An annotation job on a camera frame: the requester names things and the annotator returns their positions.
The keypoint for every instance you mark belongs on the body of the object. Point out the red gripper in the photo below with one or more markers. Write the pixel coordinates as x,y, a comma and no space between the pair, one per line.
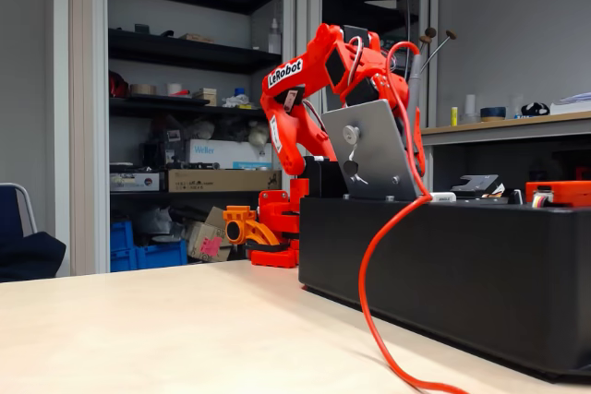
396,88

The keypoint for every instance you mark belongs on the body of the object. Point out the grey metal hinged lid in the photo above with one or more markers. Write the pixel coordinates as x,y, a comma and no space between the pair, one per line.
378,154

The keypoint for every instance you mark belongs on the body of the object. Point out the grey test probe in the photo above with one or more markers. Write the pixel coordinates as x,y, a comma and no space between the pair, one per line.
415,85

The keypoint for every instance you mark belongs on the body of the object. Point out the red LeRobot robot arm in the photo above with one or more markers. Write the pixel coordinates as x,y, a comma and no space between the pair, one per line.
293,154

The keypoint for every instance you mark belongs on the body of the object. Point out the yellow tube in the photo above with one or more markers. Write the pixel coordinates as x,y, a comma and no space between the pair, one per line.
454,117

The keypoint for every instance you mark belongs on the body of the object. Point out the white sensor block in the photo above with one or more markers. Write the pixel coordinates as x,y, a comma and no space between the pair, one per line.
445,197

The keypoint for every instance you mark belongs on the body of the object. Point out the white cup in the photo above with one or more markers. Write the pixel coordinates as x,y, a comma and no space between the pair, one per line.
470,110

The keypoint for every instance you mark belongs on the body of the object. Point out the sideboard with wooden top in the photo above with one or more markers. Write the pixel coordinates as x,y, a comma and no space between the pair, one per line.
494,131

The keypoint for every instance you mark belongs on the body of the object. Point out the dark tape roll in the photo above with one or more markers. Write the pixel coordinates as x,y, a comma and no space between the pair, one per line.
491,113

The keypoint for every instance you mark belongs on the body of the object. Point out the slider with black knob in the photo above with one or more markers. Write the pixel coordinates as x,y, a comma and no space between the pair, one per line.
516,197

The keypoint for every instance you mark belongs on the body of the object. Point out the grey stand brown-tipped stems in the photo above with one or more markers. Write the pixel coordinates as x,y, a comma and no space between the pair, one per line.
430,32

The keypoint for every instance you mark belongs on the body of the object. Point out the black and white object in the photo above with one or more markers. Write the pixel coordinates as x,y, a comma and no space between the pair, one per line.
539,109

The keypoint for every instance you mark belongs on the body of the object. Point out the multicolour ribbon connector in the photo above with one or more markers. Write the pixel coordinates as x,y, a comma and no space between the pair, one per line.
540,200

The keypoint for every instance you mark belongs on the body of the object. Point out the black task box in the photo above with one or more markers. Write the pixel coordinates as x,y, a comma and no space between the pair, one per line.
485,274

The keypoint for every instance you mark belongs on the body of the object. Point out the stack of papers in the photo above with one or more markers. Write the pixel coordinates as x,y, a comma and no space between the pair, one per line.
575,101

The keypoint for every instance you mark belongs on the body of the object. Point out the white rounded object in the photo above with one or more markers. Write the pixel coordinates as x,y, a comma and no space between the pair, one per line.
257,133

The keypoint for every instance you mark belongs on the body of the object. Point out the grey cabinet black shelves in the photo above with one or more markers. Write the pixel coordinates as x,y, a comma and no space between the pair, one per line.
184,50
314,6

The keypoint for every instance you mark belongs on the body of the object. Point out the clear plastic bottle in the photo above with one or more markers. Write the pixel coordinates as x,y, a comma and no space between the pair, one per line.
274,41

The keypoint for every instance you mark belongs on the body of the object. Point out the orange printed part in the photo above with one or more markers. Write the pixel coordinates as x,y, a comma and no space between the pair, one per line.
258,232

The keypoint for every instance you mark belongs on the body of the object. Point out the white rag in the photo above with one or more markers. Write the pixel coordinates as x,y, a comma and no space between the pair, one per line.
236,101

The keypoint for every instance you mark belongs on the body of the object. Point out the white Weller box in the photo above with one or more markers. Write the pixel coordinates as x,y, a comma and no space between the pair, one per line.
208,151

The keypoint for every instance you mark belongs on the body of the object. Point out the small cardboard box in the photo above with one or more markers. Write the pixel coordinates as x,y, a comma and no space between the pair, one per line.
216,218

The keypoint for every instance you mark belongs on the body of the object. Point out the long brown cardboard box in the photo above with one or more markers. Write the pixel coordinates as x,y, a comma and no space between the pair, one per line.
203,180

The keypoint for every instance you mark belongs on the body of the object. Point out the small wooden box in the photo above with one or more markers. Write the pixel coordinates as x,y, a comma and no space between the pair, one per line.
205,96

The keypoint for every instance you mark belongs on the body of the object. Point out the cardboard box pink sticker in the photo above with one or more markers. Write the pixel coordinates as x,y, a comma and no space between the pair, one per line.
198,237

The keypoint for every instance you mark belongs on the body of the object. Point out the flat beige item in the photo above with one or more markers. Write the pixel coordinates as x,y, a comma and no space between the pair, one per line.
196,38

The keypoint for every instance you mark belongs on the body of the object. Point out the white tape roll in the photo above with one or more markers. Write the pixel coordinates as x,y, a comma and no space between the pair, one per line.
174,88

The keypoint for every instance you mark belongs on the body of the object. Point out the blue plastic crate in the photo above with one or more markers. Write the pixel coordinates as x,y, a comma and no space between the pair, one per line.
121,237
161,255

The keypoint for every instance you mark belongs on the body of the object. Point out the beige tape roll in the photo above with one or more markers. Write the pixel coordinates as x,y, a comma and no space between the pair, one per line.
143,89

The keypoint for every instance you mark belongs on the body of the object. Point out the grey printed carton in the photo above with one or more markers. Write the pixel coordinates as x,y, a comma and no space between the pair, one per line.
134,182

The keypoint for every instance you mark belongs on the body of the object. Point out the red tool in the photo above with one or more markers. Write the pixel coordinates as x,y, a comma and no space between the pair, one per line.
117,87

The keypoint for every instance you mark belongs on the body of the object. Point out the blue chair metal frame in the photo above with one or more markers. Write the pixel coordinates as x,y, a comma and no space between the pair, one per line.
9,214

